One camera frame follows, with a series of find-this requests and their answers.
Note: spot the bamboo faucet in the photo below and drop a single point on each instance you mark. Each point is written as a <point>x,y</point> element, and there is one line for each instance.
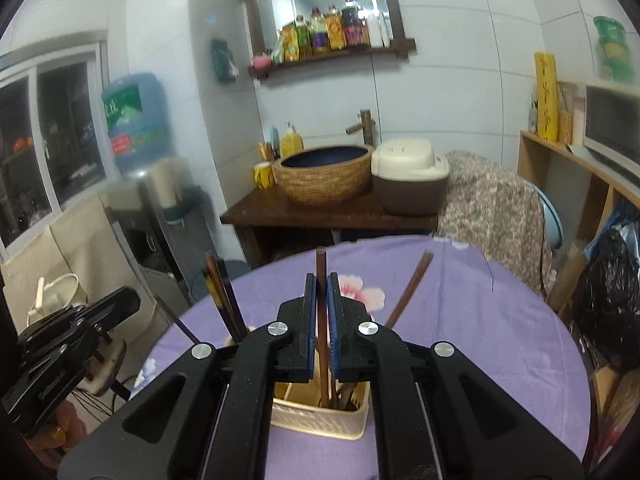
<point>365,127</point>

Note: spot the green bottle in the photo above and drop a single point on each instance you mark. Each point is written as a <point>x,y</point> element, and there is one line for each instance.
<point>303,37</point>

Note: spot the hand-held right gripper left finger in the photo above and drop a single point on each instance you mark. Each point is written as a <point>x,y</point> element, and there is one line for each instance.
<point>311,320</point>

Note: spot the blue water dispenser bottle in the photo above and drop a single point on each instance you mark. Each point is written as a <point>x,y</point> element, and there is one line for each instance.
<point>135,120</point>

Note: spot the black plastic bag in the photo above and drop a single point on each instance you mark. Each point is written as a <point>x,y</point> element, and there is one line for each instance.
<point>610,285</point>

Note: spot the orange label bottle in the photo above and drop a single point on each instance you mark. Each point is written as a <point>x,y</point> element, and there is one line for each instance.
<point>335,27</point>

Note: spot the green hanging bag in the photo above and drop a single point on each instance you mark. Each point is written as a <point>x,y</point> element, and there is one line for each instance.
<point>224,60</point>

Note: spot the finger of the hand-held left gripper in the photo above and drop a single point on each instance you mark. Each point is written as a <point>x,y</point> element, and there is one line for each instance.
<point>50,380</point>
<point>100,315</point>

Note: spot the blue plastic basin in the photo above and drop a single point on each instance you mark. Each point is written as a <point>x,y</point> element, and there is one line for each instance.
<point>550,220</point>

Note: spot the woven sink bowl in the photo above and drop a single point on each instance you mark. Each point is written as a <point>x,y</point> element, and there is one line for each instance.
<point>320,180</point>

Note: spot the person's left hand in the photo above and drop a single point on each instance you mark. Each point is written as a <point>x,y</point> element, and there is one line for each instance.
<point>60,440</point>

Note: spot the wooden framed mirror shelf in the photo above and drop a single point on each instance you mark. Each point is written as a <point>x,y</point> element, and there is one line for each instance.
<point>300,0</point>

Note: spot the white microwave oven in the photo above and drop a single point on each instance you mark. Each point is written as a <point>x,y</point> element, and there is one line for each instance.
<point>610,120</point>

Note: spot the cream and brown rice cooker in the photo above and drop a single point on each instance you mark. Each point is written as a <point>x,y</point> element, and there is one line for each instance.
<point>410,180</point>

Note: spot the yellow snack packet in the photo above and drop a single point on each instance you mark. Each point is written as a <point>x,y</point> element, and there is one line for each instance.
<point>289,45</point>

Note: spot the grey water dispenser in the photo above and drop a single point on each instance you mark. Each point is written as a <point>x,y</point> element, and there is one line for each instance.
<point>165,240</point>

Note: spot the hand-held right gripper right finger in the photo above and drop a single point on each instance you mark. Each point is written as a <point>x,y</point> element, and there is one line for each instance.
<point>334,320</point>

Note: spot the dark sauce bottle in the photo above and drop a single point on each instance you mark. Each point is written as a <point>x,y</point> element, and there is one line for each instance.
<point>355,25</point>

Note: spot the dark wooden vanity table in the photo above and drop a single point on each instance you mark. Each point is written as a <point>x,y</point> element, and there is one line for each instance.
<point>280,212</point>

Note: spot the green package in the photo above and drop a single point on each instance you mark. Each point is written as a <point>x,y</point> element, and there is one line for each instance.
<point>614,50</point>

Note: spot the sliding glass window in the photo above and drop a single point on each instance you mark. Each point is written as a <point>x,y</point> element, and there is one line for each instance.
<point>50,135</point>

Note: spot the brown paper roll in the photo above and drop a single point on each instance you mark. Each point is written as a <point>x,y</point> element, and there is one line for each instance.
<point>570,275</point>

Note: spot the black rod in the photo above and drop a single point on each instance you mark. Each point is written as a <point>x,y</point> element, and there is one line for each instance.
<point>175,317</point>

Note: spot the yellow oil bottle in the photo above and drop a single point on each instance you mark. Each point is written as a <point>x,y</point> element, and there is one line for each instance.
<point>319,32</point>

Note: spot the cream plastic utensil holder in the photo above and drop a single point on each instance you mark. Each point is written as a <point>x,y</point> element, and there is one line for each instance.
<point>315,422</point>

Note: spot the yellow tall package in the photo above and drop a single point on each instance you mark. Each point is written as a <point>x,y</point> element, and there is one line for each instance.
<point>546,95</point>

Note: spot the pink bowl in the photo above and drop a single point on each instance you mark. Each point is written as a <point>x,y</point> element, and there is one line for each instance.
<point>262,61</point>

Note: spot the brown floral cloth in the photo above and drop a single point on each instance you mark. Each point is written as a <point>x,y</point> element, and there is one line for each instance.
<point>490,200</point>

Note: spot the yellow soap dispenser bottle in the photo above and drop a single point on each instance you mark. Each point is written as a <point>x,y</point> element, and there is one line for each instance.
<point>291,142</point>

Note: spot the white bottle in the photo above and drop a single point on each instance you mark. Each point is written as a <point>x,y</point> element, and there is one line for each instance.
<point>380,27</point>

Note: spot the purple floral tablecloth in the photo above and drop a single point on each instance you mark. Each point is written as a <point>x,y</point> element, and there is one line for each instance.
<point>475,335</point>

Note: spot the yellow mug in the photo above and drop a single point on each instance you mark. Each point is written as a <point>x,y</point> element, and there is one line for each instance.
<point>264,176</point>

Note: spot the light wooden shelf unit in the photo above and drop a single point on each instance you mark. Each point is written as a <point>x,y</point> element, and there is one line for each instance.
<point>530,160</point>

